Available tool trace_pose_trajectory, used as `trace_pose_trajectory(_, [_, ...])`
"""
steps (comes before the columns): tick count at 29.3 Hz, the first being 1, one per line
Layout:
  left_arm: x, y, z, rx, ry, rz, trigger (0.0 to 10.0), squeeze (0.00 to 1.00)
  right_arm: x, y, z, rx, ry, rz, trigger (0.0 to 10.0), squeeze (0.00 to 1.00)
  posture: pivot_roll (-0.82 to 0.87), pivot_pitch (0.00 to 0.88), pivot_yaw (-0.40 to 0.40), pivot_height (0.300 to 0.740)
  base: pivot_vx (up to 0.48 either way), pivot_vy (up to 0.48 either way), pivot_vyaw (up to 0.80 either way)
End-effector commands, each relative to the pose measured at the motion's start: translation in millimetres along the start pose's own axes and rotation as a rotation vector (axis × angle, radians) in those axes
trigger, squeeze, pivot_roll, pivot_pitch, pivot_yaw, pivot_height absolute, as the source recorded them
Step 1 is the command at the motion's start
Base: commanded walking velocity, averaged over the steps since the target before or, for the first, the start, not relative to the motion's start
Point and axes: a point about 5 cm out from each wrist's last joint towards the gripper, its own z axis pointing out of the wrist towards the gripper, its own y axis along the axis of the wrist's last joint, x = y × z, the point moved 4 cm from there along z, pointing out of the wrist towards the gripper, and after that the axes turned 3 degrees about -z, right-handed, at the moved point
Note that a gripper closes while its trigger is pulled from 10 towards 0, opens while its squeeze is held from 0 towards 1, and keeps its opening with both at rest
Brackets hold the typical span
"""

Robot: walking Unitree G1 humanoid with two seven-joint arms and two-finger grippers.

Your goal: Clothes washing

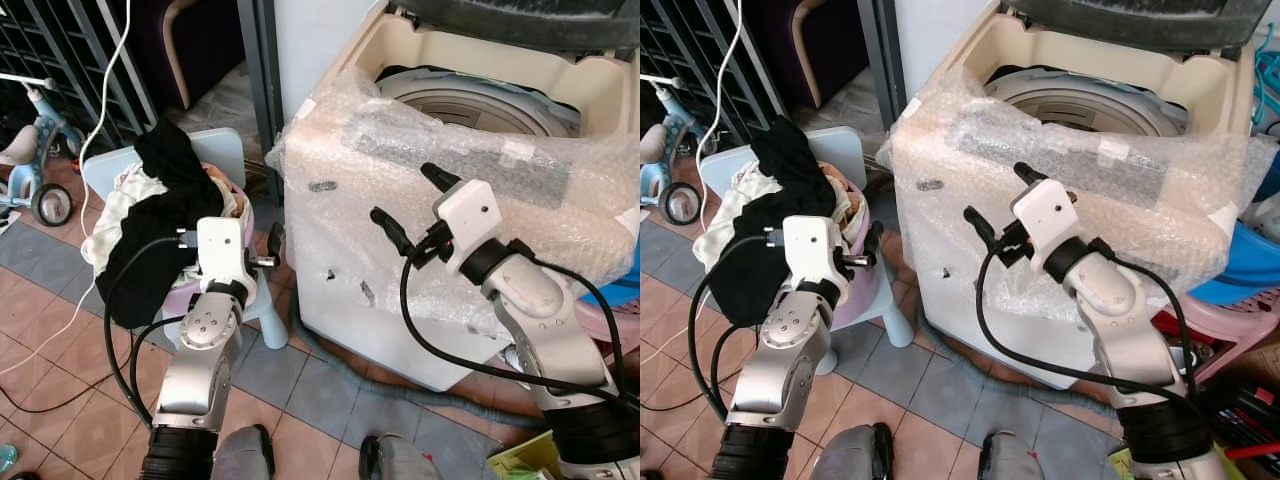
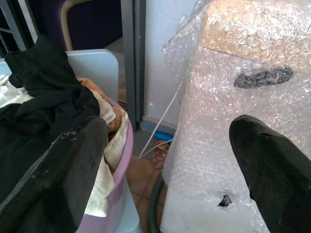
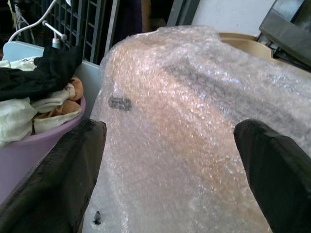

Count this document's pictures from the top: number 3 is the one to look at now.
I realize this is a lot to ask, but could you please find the dark grey box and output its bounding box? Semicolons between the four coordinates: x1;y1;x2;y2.
258;0;311;73

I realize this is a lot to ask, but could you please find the pale blue plastic tub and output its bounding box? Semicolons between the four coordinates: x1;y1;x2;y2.
1;40;104;120

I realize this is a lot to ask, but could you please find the orange cloth garment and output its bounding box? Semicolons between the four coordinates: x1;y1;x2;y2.
31;74;83;136

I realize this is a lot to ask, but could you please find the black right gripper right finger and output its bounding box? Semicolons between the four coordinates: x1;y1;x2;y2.
233;118;311;233

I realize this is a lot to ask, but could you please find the purple plastic laundry basin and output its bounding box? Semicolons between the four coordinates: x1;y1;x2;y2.
0;95;86;205

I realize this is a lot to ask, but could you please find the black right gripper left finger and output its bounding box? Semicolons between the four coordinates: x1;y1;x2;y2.
0;118;107;233

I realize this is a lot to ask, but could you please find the white cloth garment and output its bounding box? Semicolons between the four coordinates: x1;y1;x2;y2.
0;83;82;148

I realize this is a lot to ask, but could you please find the clear bubble wrap sheet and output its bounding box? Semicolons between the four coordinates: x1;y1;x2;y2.
81;25;311;233

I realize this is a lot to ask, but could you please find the black garment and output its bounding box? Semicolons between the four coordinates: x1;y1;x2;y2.
0;45;85;102

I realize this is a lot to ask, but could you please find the white clothes hanger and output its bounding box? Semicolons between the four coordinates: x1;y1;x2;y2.
7;0;68;44

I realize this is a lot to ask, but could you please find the cream printed garment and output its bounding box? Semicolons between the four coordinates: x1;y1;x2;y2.
0;57;42;72

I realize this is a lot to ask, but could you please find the dark metal window grille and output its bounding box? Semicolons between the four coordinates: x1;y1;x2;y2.
36;0;117;66

